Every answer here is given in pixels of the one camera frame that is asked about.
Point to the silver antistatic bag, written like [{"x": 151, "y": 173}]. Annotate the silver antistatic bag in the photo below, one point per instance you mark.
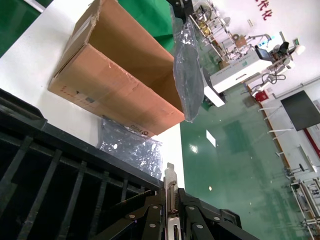
[
  {"x": 130, "y": 147},
  {"x": 188, "y": 75}
]

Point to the cluttered metal workbench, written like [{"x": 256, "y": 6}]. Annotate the cluttered metal workbench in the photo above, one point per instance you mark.
[{"x": 240, "y": 42}]

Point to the black slotted container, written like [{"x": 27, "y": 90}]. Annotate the black slotted container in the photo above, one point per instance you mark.
[{"x": 62, "y": 175}]

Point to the small white desk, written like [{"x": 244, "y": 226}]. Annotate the small white desk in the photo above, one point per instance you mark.
[{"x": 306, "y": 155}]

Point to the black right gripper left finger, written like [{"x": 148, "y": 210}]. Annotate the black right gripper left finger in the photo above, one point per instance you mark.
[{"x": 140, "y": 217}]

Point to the black display on white stand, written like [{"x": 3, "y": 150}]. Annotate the black display on white stand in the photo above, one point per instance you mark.
[{"x": 302, "y": 112}]

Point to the white robot with arm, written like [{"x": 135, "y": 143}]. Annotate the white robot with arm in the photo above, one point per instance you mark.
[{"x": 298, "y": 48}]

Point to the white machine cabinet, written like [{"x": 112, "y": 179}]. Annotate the white machine cabinet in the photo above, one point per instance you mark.
[{"x": 232, "y": 75}]

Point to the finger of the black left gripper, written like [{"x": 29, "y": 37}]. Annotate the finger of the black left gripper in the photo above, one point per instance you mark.
[
  {"x": 188, "y": 7},
  {"x": 175, "y": 7}
]

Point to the graphics card silver bracket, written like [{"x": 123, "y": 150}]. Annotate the graphics card silver bracket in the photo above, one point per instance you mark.
[{"x": 170, "y": 180}]

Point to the white paper sheet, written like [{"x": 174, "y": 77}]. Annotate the white paper sheet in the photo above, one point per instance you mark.
[{"x": 211, "y": 137}]

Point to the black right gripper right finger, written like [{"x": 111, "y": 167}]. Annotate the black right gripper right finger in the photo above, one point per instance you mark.
[{"x": 200, "y": 217}]

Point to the red wall cabinet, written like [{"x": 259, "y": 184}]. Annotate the red wall cabinet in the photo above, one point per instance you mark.
[{"x": 262, "y": 96}]

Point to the metal frame workbench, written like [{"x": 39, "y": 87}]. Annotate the metal frame workbench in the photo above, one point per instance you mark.
[{"x": 300, "y": 186}]

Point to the brown cardboard box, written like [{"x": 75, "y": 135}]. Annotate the brown cardboard box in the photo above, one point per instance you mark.
[{"x": 125, "y": 75}]

